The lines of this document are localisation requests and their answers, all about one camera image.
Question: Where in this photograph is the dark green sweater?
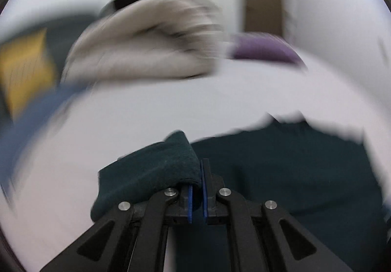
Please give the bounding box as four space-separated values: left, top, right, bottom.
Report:
91 119 387 271

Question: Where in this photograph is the white bed sheet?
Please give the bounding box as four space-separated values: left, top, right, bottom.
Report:
1 49 390 271

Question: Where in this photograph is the purple cushion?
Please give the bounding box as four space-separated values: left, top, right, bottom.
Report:
230 32 304 66

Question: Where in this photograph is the beige folded duvet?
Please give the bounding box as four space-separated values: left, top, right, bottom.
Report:
61 0 223 84

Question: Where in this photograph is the blue pillow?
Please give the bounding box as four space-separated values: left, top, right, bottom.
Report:
1 84 87 196

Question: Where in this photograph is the yellow patterned cushion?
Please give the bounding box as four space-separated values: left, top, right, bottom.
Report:
1 28 58 120

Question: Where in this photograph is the dark grey headboard sofa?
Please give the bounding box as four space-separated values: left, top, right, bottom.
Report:
1 11 98 83

